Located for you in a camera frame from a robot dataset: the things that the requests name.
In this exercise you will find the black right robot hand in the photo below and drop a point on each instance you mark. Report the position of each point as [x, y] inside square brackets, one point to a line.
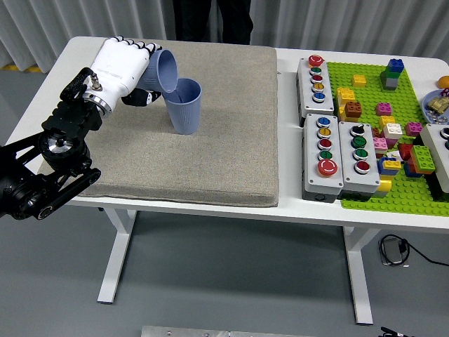
[391, 333]

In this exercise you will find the yellow black floor tape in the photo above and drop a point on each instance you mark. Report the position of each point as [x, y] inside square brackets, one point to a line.
[17, 67]

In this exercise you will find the green studded baseplate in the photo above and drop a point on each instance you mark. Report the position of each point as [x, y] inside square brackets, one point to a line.
[373, 70]

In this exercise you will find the dark red small brick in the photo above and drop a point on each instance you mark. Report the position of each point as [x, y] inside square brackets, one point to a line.
[376, 132]

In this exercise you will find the blue and yellow brick stack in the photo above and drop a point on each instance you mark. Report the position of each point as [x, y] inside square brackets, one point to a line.
[386, 169]

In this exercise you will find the red toy brick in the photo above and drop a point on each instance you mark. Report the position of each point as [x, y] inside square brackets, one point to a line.
[405, 151]

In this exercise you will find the magenta toy brick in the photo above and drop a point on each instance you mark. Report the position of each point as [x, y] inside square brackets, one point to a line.
[414, 129]

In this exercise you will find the dark green toy brick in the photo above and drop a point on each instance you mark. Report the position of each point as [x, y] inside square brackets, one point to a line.
[390, 74]

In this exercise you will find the light pink toy brick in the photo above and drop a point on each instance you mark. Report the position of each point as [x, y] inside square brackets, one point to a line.
[380, 144]

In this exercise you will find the grey toy brick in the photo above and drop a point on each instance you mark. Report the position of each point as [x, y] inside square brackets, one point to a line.
[389, 84]

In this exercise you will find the five-button grey control box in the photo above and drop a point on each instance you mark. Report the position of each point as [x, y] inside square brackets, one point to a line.
[324, 105]

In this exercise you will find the blue toy brick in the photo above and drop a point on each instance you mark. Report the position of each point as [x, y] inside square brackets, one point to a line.
[395, 66]

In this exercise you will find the person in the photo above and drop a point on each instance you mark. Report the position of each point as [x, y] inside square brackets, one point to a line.
[193, 21]

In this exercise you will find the orange fruit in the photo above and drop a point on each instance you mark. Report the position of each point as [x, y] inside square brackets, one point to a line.
[444, 82]

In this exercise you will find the light green toy brick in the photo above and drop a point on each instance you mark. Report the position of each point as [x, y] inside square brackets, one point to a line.
[422, 158]

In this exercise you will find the grey box large red button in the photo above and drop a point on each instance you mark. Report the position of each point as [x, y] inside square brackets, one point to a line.
[314, 179]

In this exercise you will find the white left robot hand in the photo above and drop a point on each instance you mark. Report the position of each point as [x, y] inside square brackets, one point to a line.
[117, 70]

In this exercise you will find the small yellow toy brick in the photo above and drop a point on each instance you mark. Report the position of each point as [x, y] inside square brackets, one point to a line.
[359, 80]

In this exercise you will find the white pleated curtain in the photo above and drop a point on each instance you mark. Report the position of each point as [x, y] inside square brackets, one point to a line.
[315, 21]

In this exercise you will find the brown toy brick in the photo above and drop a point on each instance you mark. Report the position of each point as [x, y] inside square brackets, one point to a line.
[352, 110]

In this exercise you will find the blue plate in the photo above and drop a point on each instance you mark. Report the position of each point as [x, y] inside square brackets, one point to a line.
[428, 102]

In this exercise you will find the yellow rounded toy brick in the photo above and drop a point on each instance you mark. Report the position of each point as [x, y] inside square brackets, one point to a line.
[384, 184]

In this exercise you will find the grey-brown fabric mat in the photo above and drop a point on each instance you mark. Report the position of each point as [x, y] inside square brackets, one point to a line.
[210, 158]

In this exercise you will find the gold toy figure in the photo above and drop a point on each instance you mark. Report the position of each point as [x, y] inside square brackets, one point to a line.
[440, 104]

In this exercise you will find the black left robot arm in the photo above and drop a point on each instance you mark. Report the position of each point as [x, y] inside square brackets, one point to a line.
[21, 196]

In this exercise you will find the large yellow toy brick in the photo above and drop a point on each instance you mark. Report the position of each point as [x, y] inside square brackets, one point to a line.
[345, 95]

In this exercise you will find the white control box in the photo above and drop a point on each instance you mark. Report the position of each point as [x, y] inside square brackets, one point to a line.
[435, 144]

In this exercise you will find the white toy brick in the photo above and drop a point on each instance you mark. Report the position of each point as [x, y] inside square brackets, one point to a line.
[393, 131]

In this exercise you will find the grey box black selector switch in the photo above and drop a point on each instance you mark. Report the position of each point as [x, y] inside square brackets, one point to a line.
[368, 179]

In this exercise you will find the grey power adapter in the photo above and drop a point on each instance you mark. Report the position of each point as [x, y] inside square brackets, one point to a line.
[393, 251]

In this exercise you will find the white table leg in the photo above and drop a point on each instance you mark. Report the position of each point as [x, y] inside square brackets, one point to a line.
[117, 252]
[359, 274]

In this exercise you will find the blue ribbed plastic cup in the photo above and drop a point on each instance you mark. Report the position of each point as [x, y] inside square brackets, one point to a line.
[184, 116]
[166, 70]

